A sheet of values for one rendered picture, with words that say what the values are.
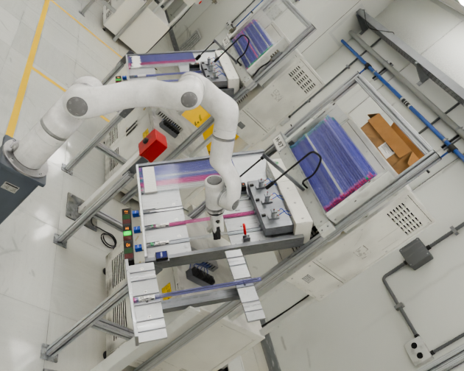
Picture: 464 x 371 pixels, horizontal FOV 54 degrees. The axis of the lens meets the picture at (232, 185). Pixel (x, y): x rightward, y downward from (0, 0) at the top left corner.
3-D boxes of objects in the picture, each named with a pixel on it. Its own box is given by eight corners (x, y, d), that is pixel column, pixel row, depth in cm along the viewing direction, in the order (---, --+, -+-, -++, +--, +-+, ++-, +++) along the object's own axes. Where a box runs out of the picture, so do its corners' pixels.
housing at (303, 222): (292, 245, 210) (296, 224, 201) (264, 180, 246) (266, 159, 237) (309, 243, 211) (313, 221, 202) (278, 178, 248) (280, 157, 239)
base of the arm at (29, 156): (-1, 163, 165) (29, 129, 159) (5, 133, 179) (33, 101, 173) (46, 185, 177) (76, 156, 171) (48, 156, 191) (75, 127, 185)
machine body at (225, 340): (98, 364, 232) (182, 299, 214) (99, 261, 285) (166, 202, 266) (187, 391, 271) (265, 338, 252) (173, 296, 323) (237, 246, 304)
